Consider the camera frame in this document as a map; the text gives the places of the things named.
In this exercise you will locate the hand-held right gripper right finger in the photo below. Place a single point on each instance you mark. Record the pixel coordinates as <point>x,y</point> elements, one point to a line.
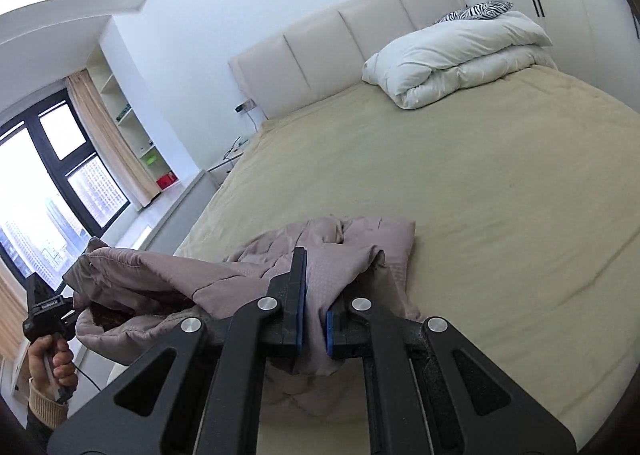
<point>330,335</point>

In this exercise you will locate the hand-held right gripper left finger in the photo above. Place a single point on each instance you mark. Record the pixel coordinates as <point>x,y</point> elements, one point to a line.
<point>299,325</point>

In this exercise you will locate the mauve hooded puffer coat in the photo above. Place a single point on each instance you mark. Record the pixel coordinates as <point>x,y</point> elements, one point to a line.
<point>375,237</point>

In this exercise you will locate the person's left forearm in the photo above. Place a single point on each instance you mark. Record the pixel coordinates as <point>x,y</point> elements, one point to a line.
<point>47,407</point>

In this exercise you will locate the person's left hand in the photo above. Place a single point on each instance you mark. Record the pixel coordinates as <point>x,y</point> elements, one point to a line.
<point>40,365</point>

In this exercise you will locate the beige curtain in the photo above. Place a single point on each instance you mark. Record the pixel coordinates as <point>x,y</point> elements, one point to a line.
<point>10,315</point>
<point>115,145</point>

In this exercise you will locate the white window ledge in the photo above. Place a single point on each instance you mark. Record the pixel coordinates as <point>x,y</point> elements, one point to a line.
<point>170,215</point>

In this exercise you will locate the white nightstand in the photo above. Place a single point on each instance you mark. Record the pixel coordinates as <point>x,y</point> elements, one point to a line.
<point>222,176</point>

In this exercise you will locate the red box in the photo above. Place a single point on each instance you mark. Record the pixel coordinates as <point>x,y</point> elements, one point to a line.
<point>166,182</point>

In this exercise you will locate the black framed window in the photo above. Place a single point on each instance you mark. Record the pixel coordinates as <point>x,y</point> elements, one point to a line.
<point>60,135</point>

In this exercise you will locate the green box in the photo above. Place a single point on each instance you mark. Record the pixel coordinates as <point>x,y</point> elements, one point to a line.
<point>149,158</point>

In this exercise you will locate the white open shelf unit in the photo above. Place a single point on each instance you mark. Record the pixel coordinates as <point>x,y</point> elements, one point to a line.
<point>130,121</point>

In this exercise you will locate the dark green shelf item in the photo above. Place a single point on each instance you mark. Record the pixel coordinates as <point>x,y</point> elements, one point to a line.
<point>124,113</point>

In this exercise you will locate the bed with beige sheet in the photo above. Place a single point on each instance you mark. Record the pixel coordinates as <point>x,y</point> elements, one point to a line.
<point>500,185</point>

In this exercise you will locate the cream padded headboard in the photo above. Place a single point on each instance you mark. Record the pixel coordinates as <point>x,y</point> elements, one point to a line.
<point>320,55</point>

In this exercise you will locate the white folded duvet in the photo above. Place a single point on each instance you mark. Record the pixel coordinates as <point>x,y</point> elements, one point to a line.
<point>450,55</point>

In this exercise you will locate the zebra print pillow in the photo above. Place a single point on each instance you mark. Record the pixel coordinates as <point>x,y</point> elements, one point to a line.
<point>480,11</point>

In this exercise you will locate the dark wall socket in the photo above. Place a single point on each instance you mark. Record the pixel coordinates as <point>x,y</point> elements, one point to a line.
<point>245,106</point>

